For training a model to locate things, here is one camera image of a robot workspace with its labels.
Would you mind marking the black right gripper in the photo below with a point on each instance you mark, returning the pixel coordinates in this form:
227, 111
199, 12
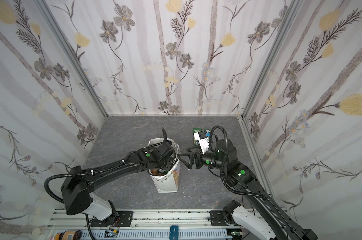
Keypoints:
193, 160

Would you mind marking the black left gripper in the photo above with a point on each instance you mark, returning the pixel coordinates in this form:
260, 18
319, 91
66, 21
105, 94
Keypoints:
167, 154

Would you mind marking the green snack packet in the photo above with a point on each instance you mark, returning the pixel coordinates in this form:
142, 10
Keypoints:
196, 130

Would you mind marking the cartoon animal paper bag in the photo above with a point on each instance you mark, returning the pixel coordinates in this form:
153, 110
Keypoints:
170, 182

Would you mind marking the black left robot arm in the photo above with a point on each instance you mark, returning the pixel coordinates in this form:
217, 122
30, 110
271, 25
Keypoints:
74, 189

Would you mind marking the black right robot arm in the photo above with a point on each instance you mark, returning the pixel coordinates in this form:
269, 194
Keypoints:
218, 152

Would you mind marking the brown snack packet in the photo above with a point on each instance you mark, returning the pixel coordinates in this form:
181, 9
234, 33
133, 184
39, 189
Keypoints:
155, 172

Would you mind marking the brown bottle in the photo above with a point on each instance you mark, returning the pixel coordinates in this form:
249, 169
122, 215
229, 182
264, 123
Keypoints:
67, 235

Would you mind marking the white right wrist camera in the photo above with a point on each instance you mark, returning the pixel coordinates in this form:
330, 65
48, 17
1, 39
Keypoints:
202, 137

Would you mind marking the aluminium rail base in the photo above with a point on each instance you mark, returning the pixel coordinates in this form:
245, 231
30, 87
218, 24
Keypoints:
194, 224

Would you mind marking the blue clip on rail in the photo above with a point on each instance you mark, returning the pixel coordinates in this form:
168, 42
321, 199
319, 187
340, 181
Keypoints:
174, 233

